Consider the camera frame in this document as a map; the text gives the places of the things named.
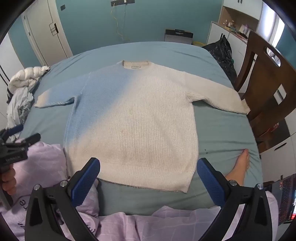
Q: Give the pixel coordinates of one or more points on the white door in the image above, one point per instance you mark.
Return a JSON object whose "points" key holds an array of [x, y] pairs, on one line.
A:
{"points": [[44, 30]]}

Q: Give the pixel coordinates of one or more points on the dark wall switch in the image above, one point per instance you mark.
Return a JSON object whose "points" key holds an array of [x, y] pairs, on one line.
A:
{"points": [[62, 8]]}

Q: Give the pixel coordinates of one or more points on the small white bottles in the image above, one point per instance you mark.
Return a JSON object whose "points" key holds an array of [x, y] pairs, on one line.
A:
{"points": [[227, 23]]}

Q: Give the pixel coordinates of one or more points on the grey crumpled cloth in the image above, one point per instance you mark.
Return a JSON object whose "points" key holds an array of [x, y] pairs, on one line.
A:
{"points": [[18, 102]]}

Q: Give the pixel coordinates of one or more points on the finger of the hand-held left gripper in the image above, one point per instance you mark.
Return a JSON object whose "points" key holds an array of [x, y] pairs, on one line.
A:
{"points": [[15, 128], [30, 139]]}

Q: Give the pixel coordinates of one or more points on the person's bare foot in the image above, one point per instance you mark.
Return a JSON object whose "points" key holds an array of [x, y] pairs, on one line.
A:
{"points": [[241, 166]]}

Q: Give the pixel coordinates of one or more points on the lilac printed cloth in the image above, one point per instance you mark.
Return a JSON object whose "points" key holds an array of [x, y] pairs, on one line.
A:
{"points": [[41, 162]]}

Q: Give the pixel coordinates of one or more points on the black box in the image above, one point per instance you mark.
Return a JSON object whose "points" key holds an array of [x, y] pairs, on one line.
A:
{"points": [[178, 36]]}

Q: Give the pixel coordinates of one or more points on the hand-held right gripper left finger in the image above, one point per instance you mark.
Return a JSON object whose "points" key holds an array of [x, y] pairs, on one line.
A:
{"points": [[86, 183]]}

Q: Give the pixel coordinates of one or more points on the black plastic bag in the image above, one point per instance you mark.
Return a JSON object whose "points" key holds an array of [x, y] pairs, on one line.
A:
{"points": [[222, 53]]}

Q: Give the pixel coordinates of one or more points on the cream knitted sweater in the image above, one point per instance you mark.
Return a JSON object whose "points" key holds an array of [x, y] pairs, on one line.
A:
{"points": [[138, 115]]}

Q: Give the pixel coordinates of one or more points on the person's left hand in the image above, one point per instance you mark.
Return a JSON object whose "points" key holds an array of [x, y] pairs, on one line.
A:
{"points": [[8, 180]]}

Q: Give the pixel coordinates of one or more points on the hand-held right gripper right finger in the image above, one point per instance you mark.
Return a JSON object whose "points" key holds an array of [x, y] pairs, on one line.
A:
{"points": [[209, 183]]}

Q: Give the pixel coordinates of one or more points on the yellow container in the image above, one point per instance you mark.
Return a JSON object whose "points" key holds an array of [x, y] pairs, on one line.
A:
{"points": [[198, 43]]}

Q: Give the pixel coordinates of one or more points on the brown wooden chair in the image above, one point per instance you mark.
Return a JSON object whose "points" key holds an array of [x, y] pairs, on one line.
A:
{"points": [[266, 81]]}

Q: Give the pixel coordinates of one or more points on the wooden shelf niche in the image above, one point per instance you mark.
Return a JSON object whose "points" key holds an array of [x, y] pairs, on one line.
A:
{"points": [[238, 15]]}

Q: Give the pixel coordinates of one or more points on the white down jacket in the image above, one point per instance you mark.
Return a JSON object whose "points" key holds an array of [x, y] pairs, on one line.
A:
{"points": [[27, 74]]}

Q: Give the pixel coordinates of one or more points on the grey wall socket strip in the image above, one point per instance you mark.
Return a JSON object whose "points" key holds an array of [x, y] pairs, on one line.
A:
{"points": [[122, 2]]}

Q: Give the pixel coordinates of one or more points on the open laptop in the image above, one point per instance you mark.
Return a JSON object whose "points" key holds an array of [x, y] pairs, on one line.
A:
{"points": [[286, 197]]}

